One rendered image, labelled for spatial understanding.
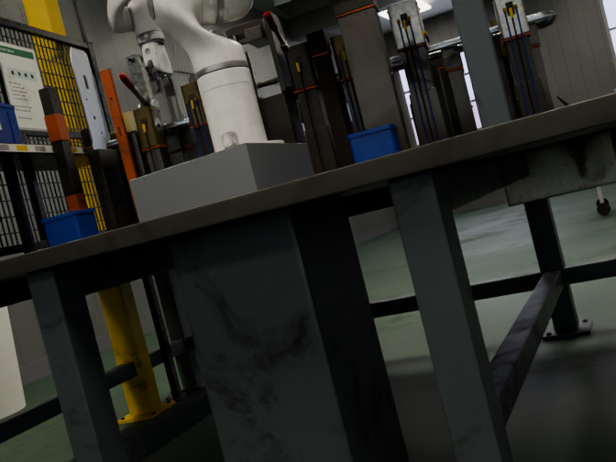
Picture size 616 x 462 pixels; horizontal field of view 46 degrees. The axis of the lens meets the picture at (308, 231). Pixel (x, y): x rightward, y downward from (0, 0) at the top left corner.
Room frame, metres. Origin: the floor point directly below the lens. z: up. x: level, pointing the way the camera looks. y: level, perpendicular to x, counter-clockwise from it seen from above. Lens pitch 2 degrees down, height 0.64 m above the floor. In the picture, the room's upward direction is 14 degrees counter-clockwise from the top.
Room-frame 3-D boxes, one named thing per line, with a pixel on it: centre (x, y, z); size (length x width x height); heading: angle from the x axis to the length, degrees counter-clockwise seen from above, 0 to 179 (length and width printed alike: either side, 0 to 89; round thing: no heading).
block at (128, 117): (2.21, 0.44, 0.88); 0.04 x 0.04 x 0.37; 75
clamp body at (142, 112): (2.14, 0.38, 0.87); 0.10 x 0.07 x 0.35; 165
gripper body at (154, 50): (2.31, 0.33, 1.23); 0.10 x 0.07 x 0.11; 165
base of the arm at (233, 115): (1.62, 0.10, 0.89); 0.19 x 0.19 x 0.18
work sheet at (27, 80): (2.56, 0.84, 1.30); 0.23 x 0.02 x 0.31; 165
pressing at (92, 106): (2.40, 0.59, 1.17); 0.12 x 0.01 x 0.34; 165
